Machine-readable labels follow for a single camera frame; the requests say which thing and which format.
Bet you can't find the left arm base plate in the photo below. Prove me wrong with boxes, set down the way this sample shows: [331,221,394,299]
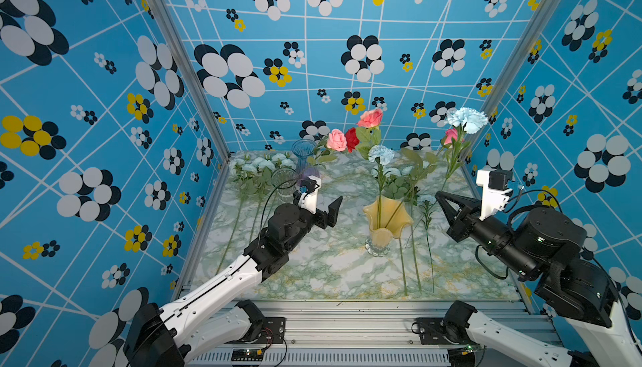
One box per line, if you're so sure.
[227,317,287,345]

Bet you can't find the blue purple ribbed glass vase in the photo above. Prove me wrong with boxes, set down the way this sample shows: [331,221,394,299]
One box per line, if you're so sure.
[292,139,321,188]

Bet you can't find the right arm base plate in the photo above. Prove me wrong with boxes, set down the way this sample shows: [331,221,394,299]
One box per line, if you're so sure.
[411,318,469,345]

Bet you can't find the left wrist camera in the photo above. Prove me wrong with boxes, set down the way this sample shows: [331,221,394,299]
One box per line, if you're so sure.
[296,176,321,214]

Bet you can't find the light blue carnation stem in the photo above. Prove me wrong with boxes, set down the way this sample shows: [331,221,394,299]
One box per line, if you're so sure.
[418,194,437,291]

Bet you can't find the light blue carnation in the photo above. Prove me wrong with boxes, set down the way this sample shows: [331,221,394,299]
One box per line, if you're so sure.
[440,107,488,189]
[368,145,396,229]

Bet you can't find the yellow ceramic vase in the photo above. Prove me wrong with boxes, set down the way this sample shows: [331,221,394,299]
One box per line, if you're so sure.
[363,196,413,257]

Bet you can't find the circuit board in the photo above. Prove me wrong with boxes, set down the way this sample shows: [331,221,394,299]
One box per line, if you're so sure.
[448,346,476,367]
[231,349,265,364]

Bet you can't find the red rose stem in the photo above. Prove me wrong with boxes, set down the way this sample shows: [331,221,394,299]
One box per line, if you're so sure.
[344,128,360,153]

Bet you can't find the clear glass vase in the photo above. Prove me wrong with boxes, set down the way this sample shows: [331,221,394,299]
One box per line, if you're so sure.
[271,167,299,203]

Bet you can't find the coral pink rose stem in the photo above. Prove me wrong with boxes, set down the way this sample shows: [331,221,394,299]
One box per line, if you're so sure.
[355,108,384,160]

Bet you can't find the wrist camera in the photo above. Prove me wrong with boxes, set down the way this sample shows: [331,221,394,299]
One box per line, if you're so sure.
[296,176,321,214]
[476,170,513,221]

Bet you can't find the magenta pink rose stem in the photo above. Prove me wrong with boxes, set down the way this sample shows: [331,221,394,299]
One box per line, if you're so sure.
[384,128,462,229]

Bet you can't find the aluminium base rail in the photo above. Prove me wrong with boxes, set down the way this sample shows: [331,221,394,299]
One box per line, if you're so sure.
[187,301,562,366]

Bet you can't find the right aluminium corner post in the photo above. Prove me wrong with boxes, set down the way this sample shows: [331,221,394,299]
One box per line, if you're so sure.
[481,0,562,114]

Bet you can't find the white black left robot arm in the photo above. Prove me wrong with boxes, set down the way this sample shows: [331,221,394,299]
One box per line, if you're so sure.
[122,195,343,366]

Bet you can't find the aluminium corner post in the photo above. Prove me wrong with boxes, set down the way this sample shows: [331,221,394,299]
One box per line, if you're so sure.
[481,0,562,114]
[147,0,230,162]

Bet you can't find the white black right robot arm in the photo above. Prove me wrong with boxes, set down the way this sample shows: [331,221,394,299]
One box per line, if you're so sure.
[436,191,641,366]

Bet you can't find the left circuit board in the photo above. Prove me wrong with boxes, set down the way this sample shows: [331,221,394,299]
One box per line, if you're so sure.
[231,349,265,364]

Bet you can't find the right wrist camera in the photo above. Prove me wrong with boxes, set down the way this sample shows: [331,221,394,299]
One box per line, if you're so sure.
[476,170,513,221]

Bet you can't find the left aluminium corner post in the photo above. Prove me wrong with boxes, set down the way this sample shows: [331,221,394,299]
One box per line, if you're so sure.
[147,0,230,162]

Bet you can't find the right circuit board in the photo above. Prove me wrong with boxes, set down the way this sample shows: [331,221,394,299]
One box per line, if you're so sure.
[448,346,476,367]

